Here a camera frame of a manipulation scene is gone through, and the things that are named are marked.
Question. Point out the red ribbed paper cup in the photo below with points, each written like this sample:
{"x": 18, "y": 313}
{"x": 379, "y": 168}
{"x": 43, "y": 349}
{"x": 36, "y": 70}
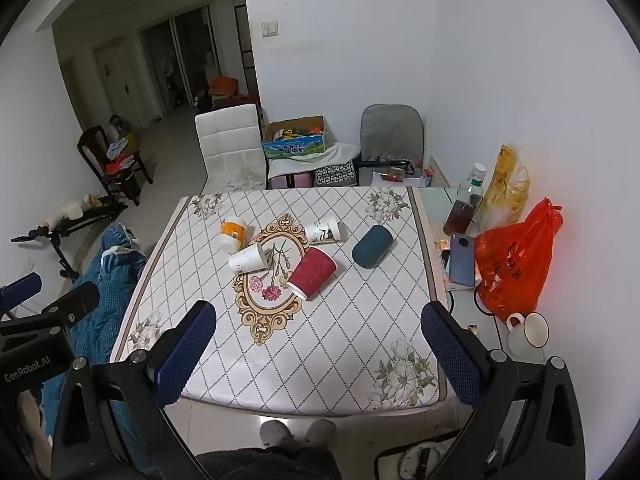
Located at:
{"x": 312, "y": 272}

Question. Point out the cardboard box of snacks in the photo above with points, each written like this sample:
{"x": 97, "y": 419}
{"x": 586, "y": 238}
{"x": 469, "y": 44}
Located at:
{"x": 295, "y": 150}

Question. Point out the cream wooden door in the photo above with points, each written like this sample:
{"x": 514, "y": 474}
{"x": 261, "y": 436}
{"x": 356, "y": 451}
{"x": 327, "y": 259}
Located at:
{"x": 122, "y": 85}

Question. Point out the white wall switch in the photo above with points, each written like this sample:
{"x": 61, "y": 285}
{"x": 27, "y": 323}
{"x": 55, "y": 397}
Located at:
{"x": 270, "y": 28}

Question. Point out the orange crate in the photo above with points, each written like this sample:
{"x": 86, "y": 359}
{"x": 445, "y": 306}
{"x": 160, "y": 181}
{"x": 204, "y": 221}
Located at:
{"x": 222, "y": 87}

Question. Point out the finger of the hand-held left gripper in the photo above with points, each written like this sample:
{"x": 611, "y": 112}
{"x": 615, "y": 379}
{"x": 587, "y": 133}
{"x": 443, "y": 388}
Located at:
{"x": 20, "y": 291}
{"x": 75, "y": 300}

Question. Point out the grey cushioned chair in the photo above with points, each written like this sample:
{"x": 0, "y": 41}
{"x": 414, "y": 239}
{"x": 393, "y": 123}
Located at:
{"x": 390, "y": 130}

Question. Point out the clothes pile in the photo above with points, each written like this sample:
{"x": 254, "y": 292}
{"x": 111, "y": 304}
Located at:
{"x": 120, "y": 156}

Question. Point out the dark wooden chair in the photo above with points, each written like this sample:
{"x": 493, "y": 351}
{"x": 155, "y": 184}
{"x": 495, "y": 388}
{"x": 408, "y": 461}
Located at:
{"x": 92, "y": 147}

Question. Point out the sliding glass door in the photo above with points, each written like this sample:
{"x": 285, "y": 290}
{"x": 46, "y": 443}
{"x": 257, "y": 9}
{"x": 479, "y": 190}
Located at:
{"x": 185, "y": 55}

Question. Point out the white cup with bird print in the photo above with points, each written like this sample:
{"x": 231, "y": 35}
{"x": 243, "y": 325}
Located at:
{"x": 325, "y": 232}

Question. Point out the white cloth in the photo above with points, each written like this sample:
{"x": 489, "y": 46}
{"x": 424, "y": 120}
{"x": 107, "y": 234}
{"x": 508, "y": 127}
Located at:
{"x": 341, "y": 152}

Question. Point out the person's dark trousers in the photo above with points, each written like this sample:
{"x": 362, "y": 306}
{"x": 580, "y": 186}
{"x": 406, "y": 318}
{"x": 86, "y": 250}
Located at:
{"x": 270, "y": 465}

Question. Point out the white padded chair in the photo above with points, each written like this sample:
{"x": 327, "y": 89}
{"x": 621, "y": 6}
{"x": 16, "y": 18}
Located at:
{"x": 227, "y": 135}

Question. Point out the red plastic bag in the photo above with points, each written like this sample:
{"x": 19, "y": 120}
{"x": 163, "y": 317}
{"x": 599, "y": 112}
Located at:
{"x": 515, "y": 260}

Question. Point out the person's left forearm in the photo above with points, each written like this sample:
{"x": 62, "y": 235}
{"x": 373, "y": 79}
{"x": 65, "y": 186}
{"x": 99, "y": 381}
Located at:
{"x": 32, "y": 435}

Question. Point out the glass side table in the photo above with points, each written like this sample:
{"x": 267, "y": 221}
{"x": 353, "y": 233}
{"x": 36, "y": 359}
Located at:
{"x": 435, "y": 200}

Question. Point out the black tripod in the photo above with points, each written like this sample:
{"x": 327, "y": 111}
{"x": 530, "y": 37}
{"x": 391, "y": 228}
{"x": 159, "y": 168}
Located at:
{"x": 60, "y": 250}

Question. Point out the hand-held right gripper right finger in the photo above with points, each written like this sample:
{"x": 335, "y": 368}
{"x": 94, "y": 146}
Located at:
{"x": 452, "y": 355}

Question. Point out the black and white patterned bag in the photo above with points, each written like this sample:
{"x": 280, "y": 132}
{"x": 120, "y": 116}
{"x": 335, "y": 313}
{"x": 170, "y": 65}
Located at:
{"x": 335, "y": 175}

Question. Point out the floral printed tablecloth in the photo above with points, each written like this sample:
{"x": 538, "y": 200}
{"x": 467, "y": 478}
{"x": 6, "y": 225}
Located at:
{"x": 350, "y": 340}

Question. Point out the pink storage box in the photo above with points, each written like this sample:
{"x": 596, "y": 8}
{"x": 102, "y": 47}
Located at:
{"x": 290, "y": 181}

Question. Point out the blue quilted blanket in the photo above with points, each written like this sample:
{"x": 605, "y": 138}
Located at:
{"x": 115, "y": 280}

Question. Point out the white mug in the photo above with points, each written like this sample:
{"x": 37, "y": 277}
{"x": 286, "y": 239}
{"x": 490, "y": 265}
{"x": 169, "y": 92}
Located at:
{"x": 530, "y": 332}

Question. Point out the clear bottle with brown liquid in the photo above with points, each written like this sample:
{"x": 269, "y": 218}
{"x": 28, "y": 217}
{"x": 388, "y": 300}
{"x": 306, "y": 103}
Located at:
{"x": 459, "y": 219}

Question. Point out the orange and white paper cup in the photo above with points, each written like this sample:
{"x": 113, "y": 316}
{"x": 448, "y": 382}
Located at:
{"x": 232, "y": 233}

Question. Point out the teal cup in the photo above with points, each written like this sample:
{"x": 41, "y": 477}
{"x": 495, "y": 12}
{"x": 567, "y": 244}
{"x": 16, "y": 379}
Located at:
{"x": 372, "y": 252}

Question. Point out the yellow plastic bag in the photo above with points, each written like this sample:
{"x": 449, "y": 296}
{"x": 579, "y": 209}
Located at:
{"x": 505, "y": 185}

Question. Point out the grey slipper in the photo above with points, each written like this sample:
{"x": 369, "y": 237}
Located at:
{"x": 277, "y": 433}
{"x": 320, "y": 432}

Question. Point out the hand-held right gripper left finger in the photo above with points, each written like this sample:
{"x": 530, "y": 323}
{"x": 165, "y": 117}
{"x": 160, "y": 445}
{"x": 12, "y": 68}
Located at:
{"x": 185, "y": 350}

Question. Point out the grey-blue smartphone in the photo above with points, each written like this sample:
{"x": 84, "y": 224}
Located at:
{"x": 462, "y": 260}

